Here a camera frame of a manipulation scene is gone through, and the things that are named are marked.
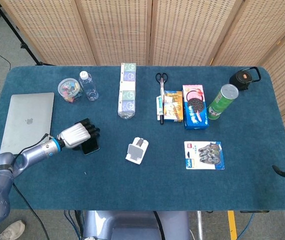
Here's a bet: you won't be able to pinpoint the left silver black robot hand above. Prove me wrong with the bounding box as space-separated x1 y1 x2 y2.
57 118 101 151

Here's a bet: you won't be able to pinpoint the black smartphone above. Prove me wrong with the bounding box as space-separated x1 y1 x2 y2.
82 138 101 156

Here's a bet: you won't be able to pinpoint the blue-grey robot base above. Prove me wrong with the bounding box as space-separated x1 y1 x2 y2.
82 210 191 240

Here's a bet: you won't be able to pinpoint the white phone stand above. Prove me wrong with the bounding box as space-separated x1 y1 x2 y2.
125 136 150 165

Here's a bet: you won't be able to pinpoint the clear jar of binder clips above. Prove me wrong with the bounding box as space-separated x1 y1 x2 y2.
57 77 84 104

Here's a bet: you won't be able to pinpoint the silver laptop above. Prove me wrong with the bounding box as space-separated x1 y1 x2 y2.
0 92 55 155

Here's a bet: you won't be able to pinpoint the clear plastic water bottle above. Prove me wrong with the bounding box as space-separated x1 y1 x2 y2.
78 70 100 102

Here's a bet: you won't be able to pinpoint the tissue pack bundle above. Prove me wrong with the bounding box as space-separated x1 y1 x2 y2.
117 62 137 120

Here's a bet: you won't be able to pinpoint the small white tube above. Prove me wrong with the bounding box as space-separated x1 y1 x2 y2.
155 96 162 122

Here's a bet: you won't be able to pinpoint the black marker pen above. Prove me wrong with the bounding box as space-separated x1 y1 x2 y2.
159 94 166 125

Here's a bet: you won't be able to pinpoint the correction tape blister pack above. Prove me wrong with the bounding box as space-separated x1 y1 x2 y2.
183 140 226 171

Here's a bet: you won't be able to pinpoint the blue table cloth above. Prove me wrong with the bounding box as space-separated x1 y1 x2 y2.
0 65 285 212

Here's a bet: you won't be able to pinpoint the green chips can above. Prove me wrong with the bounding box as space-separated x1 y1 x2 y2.
206 83 240 121

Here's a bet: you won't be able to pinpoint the yellow orange snack box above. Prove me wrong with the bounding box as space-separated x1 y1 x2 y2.
162 90 184 123

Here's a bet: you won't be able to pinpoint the beige shoe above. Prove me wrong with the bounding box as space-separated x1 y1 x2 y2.
0 219 27 240

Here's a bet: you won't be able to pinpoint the metal table leg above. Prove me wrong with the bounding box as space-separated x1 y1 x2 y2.
196 210 205 240

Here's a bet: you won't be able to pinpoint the blue cookie box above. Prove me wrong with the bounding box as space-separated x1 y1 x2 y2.
182 84 211 131

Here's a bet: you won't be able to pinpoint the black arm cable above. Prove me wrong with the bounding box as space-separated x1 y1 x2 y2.
12 133 59 240

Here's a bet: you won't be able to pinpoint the blue cables under table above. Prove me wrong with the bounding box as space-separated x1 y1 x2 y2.
63 210 84 240

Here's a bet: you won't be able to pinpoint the black handled scissors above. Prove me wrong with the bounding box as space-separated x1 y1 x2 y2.
155 72 169 101

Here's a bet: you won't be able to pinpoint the black flask with handle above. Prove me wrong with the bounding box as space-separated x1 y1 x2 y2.
229 66 262 92

